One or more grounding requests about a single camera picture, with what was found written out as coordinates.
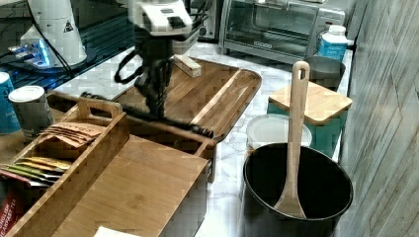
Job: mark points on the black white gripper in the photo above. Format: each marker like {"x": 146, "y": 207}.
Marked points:
{"x": 162, "y": 28}

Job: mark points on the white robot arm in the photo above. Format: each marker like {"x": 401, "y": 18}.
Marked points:
{"x": 55, "y": 29}

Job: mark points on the wooden drawer cabinet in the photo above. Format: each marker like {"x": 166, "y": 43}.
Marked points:
{"x": 120, "y": 181}

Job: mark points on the white butter stick box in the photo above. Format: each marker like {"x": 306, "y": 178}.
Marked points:
{"x": 188, "y": 65}

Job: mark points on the wooden cutting board tray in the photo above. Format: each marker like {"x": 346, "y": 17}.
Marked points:
{"x": 208, "y": 105}

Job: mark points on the clear jar with white lid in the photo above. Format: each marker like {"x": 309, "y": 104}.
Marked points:
{"x": 266, "y": 129}

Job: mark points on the grey salt shaker can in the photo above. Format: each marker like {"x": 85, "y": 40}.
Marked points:
{"x": 32, "y": 110}

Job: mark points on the silver toaster oven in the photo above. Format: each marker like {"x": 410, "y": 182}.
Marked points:
{"x": 281, "y": 30}

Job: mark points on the wooden tea bag organizer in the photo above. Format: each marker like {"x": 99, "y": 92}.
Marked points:
{"x": 51, "y": 174}

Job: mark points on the blue salt can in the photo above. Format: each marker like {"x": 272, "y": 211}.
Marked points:
{"x": 8, "y": 119}

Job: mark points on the dark grey cylindrical canister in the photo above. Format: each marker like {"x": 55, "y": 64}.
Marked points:
{"x": 326, "y": 72}

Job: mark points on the teal canister with wooden lid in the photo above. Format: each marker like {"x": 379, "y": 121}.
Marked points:
{"x": 325, "y": 116}

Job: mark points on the white blue plastic bottle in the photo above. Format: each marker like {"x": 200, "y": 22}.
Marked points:
{"x": 333, "y": 43}

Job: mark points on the wooden spoon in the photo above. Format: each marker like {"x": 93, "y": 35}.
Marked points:
{"x": 288, "y": 202}

